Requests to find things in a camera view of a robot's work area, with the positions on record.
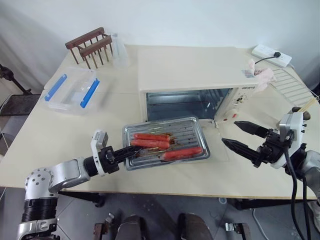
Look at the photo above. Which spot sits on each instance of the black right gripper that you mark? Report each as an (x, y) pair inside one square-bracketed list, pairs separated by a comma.
[(272, 150)]

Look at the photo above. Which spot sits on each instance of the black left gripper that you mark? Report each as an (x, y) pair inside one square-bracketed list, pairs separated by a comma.
[(110, 160)]

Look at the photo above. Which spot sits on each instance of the silver metal baking tray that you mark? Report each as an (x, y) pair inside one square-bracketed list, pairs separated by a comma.
[(185, 132)]

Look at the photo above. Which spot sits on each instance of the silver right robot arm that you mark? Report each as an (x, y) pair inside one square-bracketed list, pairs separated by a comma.
[(312, 165)]

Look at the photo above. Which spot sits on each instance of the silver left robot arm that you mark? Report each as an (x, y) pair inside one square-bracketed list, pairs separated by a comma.
[(67, 172)]

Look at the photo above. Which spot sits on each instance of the red sausage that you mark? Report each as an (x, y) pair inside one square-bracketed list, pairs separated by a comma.
[(150, 144), (182, 153), (152, 137)]

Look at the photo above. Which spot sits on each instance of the glass toaster oven door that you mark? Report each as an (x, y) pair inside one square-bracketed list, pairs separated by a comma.
[(217, 150)]

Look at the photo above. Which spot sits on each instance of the cream toaster oven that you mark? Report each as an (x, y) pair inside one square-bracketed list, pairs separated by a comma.
[(187, 70)]

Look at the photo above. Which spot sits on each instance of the brown skewered food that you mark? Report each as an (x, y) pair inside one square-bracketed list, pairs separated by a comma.
[(307, 116)]

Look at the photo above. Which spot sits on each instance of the pink cloth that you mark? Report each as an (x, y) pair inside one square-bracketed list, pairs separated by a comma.
[(265, 75)]

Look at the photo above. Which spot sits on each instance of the caster wheel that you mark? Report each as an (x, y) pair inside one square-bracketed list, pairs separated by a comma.
[(110, 220), (236, 228)]

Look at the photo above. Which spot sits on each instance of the bamboo skewers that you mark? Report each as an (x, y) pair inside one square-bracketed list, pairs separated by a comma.
[(310, 103)]

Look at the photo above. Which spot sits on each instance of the dark rounded shape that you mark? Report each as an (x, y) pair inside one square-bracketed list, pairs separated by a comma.
[(192, 227), (132, 228)]

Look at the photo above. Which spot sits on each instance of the clear container with blue clips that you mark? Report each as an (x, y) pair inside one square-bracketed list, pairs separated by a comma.
[(72, 90)]

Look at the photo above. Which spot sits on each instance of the white power strip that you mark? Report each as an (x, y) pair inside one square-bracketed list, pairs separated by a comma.
[(265, 51)]

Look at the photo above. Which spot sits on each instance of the clear glass bottle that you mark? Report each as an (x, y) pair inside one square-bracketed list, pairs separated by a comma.
[(119, 53)]

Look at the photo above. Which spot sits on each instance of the brown wooden rack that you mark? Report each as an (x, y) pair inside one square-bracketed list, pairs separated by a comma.
[(93, 46)]

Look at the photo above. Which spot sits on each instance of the black metal stand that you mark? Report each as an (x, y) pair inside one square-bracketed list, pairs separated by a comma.
[(15, 80)]

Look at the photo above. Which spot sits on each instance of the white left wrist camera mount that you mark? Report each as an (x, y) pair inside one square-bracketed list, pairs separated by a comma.
[(96, 150)]

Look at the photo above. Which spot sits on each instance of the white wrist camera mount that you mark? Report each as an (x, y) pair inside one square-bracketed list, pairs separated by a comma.
[(96, 150), (297, 130)]

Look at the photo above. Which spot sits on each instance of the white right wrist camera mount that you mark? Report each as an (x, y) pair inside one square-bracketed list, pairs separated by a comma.
[(297, 130)]

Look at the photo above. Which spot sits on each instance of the black table frame bar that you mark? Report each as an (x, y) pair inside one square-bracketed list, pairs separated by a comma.
[(82, 196), (270, 203)]

